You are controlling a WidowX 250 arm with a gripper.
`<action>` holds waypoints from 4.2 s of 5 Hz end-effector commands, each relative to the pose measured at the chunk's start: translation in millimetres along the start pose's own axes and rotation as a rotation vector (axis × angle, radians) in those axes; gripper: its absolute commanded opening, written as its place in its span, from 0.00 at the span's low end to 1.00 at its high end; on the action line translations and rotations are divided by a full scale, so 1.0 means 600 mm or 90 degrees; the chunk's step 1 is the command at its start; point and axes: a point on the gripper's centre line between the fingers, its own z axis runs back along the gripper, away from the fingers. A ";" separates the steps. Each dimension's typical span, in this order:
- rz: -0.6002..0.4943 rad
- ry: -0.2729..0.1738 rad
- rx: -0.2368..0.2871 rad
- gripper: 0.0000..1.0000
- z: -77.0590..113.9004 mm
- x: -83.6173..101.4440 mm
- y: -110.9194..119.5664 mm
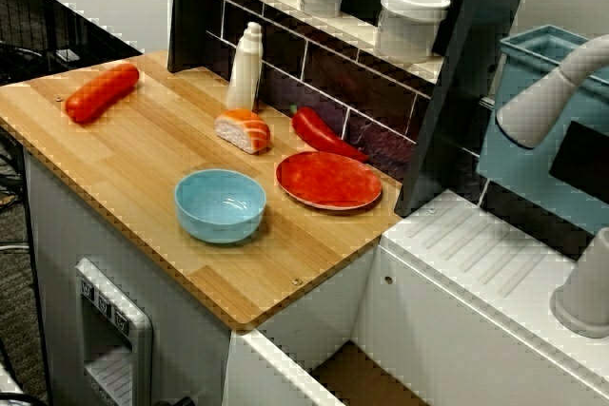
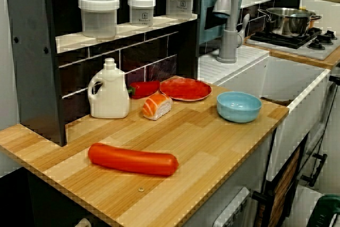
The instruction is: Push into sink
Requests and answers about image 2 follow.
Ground white detergent bottle toy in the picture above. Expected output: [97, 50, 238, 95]
[87, 57, 131, 119]

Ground toy stove top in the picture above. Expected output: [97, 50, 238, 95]
[245, 29, 340, 61]

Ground salmon sushi toy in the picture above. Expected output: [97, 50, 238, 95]
[142, 93, 173, 120]

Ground red plate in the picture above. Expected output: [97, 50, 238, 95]
[159, 78, 213, 103]

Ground teal plastic bin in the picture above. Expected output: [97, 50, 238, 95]
[199, 0, 249, 46]

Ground wood panel black frame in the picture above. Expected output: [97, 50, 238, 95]
[252, 133, 310, 227]

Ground white toy sink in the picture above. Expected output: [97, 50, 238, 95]
[198, 46, 333, 185]

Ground green plastic tool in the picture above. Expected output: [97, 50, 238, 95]
[316, 194, 340, 227]

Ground light blue bowl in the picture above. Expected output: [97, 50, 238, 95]
[216, 91, 263, 123]

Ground large plain clear storage jar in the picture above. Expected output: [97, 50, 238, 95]
[78, 0, 120, 39]

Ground orange sausage toy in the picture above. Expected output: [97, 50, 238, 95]
[88, 142, 179, 176]

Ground black oven door handle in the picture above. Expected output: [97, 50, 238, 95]
[301, 154, 328, 187]

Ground grey toy faucet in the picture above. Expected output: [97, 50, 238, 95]
[212, 0, 251, 63]

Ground white toy kitchen cabinet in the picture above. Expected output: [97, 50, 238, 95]
[169, 128, 278, 227]

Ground red pepper toy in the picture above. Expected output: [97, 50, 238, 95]
[127, 80, 162, 99]

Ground grey toy dishwasher panel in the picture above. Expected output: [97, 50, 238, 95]
[214, 187, 252, 227]

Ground dark shelf unit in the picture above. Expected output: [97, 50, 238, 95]
[5, 0, 204, 147]

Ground grey stove knob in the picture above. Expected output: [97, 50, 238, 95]
[318, 30, 338, 46]
[307, 39, 326, 51]

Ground short printed clear storage jar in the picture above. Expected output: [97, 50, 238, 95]
[127, 0, 156, 27]

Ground tall printed clear storage jar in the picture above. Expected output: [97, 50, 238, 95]
[164, 0, 197, 18]

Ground steel cooking pot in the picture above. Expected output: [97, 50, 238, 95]
[257, 7, 322, 37]

